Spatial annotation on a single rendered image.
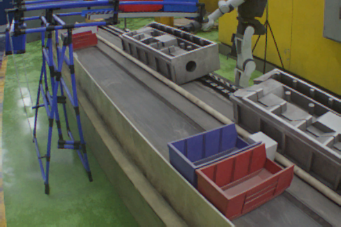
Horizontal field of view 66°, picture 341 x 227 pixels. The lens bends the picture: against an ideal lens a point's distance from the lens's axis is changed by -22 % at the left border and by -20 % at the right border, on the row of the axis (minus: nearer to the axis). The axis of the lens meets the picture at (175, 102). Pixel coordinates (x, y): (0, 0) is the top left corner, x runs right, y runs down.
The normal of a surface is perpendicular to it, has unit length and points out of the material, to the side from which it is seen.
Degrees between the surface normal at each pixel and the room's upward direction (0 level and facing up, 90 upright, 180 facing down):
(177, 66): 90
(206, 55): 90
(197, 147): 88
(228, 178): 88
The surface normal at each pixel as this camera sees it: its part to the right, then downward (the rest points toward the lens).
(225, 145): 0.49, 0.33
